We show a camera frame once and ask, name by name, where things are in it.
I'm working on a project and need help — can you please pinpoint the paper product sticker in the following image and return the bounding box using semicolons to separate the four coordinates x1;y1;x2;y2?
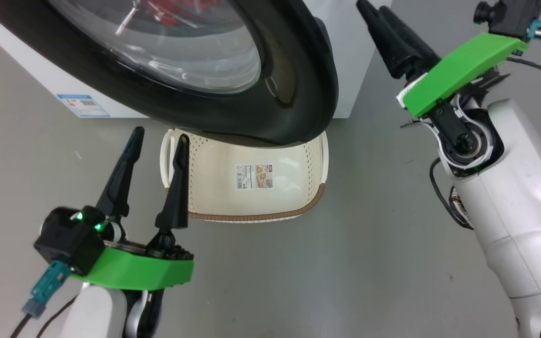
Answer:
235;163;274;191

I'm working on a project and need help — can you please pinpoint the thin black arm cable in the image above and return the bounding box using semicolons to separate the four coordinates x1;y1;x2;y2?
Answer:
10;296;78;338
429;157;474;230
505;56;541;86

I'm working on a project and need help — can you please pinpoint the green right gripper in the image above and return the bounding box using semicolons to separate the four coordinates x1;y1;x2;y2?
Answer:
356;0;529;118

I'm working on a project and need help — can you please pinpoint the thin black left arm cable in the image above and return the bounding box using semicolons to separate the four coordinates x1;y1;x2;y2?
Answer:
10;296;78;338

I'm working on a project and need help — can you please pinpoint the white front-loading washing machine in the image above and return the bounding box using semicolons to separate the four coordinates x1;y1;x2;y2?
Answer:
0;0;393;119

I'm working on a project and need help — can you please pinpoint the red garment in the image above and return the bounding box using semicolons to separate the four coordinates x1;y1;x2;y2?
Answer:
141;0;226;27

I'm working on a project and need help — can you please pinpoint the blue energy label sticker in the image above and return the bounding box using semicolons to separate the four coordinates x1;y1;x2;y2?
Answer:
56;94;110;118

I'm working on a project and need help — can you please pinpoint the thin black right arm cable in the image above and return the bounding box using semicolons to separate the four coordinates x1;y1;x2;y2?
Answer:
429;157;474;230
505;56;541;86

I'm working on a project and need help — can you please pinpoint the black round glass washer door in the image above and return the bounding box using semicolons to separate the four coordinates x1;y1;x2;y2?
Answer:
0;0;339;147

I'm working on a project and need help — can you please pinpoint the cream perforated laundry basket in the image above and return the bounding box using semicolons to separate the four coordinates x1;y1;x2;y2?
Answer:
160;128;330;223

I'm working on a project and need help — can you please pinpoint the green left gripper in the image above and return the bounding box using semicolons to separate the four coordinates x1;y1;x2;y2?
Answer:
71;126;194;291

